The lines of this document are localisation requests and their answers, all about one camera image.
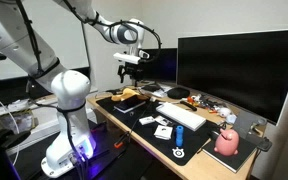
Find black oval case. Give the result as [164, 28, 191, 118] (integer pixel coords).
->
[166, 86, 191, 100]

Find white keyboard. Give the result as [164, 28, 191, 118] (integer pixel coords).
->
[155, 101, 208, 132]

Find small white box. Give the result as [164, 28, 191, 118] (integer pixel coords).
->
[138, 115, 156, 126]

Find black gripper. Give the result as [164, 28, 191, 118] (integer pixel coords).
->
[117, 63, 145, 89]

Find grey tablet stand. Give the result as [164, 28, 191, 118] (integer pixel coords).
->
[231, 109, 268, 140]

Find small white toy figure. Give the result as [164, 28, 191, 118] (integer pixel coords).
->
[216, 106, 234, 119]

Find black notebook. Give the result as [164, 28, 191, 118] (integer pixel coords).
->
[201, 131, 259, 174]

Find white printed card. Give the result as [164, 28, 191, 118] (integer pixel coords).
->
[154, 115, 172, 127]

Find black marker pen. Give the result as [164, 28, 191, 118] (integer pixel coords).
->
[179, 100, 199, 112]

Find black desk mat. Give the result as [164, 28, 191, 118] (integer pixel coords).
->
[95, 94, 226, 167]

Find blue cylinder object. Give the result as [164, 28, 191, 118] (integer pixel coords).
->
[175, 125, 185, 148]

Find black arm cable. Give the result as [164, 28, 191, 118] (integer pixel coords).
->
[15, 0, 163, 81]

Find large black monitor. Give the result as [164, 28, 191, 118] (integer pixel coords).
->
[176, 28, 288, 125]

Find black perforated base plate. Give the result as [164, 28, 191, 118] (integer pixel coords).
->
[8, 119, 185, 180]

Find pink pig toy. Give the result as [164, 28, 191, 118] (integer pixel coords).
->
[213, 127, 241, 157]

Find black device with cable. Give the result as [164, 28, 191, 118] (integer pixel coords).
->
[256, 136, 274, 153]

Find white paper packet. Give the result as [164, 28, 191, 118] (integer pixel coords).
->
[153, 124, 174, 141]

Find smaller black monitor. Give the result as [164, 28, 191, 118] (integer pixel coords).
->
[139, 47, 179, 84]

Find white cable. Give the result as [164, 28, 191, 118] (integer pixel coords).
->
[0, 77, 21, 167]

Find orange handled clamp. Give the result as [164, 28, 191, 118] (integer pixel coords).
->
[112, 131, 132, 150]

